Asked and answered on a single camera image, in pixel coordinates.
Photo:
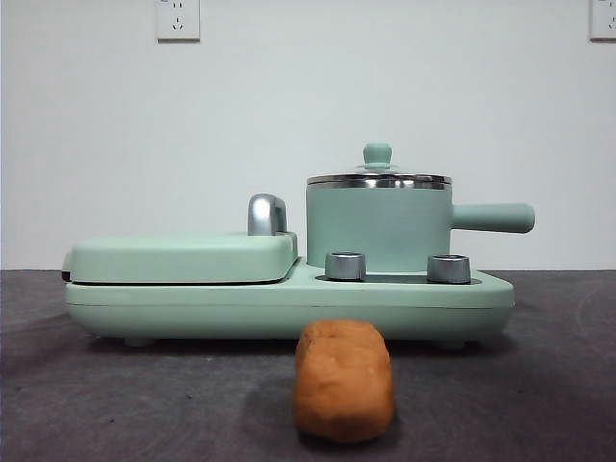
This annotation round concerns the mint green breakfast maker base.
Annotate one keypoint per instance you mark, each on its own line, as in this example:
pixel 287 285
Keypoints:
pixel 240 317

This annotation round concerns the silver control knob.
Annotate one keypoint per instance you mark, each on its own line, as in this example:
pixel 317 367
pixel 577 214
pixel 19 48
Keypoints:
pixel 448 268
pixel 346 265

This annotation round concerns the grey felt table cloth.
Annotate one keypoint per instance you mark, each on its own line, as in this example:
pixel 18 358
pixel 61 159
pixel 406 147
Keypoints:
pixel 144 409

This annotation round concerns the glass lid with green knob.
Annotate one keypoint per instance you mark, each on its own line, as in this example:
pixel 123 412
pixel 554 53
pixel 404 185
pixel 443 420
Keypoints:
pixel 378 154

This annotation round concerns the brown potato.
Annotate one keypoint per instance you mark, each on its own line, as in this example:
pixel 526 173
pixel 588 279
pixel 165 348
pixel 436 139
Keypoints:
pixel 341 385

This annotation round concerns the mint green hinged griddle cover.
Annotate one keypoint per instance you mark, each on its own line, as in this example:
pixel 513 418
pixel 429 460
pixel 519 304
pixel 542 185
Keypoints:
pixel 183 257

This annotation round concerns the white wall socket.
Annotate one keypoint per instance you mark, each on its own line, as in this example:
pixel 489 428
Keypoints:
pixel 604 21
pixel 178 21

